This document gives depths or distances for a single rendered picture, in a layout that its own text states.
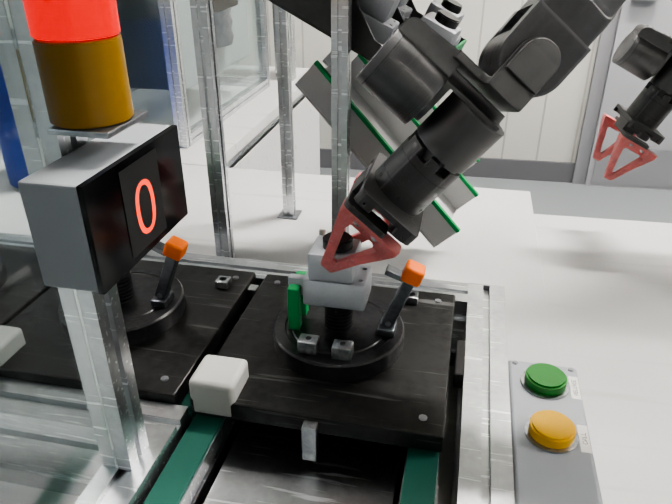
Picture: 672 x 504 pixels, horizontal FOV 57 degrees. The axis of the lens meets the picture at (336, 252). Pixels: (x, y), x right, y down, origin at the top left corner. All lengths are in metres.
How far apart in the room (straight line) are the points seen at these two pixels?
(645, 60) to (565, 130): 2.74
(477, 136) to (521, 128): 3.27
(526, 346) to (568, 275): 0.23
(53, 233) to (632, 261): 0.96
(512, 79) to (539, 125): 3.28
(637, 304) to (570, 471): 0.50
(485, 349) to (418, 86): 0.32
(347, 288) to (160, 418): 0.22
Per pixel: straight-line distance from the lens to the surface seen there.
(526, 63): 0.52
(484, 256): 1.09
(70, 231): 0.39
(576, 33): 0.55
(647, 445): 0.79
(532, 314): 0.95
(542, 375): 0.65
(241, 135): 1.70
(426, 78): 0.52
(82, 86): 0.39
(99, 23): 0.39
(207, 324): 0.71
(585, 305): 1.00
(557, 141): 3.84
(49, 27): 0.39
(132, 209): 0.41
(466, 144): 0.53
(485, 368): 0.68
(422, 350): 0.66
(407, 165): 0.54
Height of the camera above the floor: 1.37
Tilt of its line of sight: 28 degrees down
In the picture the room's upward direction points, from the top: straight up
